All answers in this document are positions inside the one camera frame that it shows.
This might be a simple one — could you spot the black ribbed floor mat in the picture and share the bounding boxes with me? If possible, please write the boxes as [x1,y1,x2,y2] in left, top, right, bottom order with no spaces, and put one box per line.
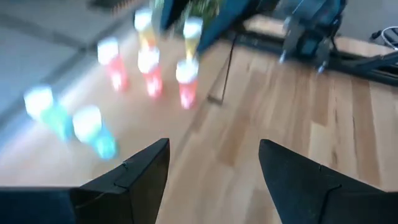
[86,0,146,15]

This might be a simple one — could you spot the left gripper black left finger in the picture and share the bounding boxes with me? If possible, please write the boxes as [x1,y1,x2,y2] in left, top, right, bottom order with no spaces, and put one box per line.
[70,138,170,224]

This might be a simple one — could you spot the green potted plant black pot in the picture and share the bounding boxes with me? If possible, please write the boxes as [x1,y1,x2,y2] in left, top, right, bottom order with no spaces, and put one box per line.
[178,0,223,22]

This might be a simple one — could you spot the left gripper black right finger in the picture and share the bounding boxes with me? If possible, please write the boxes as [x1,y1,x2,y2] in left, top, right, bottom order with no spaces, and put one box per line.
[258,139,398,224]

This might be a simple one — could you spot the yellow pill bottle white cap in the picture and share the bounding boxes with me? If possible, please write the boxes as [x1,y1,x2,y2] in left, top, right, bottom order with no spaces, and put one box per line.
[182,17,205,62]
[133,7,157,49]

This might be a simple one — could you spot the white cable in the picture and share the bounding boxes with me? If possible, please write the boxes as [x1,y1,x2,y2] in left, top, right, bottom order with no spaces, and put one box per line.
[379,26,398,51]

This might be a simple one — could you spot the red pill bottle white cap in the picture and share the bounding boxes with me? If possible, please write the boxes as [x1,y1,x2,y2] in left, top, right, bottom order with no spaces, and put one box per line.
[137,46,164,100]
[97,36,131,93]
[175,58,200,110]

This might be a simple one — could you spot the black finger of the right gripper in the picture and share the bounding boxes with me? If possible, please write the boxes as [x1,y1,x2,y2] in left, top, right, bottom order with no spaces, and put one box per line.
[197,0,253,54]
[160,0,187,30]

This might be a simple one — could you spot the teal pill bottle white cap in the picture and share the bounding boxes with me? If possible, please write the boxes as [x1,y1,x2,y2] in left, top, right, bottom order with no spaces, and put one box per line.
[72,105,119,162]
[23,84,75,141]

